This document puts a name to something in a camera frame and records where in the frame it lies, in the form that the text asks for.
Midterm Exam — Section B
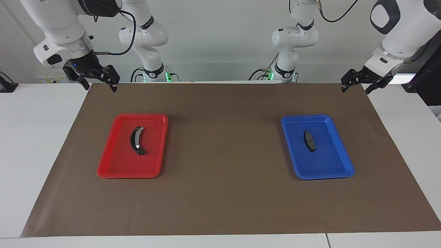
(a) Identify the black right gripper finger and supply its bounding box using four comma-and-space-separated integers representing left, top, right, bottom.
105, 65, 120, 93
71, 71, 90, 91

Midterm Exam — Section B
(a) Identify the curved brake shoe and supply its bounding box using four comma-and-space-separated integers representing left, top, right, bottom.
130, 126, 147, 156

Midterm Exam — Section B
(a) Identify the dark brake pad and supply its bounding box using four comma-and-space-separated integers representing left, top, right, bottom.
304, 130, 317, 153

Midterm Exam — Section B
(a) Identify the white flat panel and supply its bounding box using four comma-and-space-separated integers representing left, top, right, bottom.
392, 73, 416, 85

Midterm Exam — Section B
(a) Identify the large black equipment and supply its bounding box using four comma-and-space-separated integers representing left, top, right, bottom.
401, 36, 441, 107

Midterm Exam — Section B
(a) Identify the red plastic tray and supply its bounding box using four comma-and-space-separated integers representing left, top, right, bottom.
97, 114, 168, 178

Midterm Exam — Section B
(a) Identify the blue plastic tray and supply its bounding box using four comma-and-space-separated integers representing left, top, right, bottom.
281, 115, 355, 180

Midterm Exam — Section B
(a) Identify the brown paper table mat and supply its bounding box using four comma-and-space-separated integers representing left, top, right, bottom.
20, 83, 441, 238

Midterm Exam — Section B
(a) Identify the black base cable loop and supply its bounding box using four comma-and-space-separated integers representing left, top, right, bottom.
130, 67, 145, 82

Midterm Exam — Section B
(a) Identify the white wall socket box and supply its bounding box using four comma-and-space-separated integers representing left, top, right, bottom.
36, 67, 73, 84

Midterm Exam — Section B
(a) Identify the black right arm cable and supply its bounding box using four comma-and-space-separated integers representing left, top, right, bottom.
92, 9, 137, 56

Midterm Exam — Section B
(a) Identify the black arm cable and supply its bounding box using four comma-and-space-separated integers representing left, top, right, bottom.
92, 9, 137, 56
318, 0, 359, 23

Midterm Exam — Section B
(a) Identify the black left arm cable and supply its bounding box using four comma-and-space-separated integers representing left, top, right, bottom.
318, 0, 359, 23

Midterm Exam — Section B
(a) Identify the black clamp bracket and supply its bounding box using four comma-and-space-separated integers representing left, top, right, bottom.
0, 71, 19, 93

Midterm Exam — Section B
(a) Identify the black base cable bundle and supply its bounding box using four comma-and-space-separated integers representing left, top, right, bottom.
249, 53, 280, 81

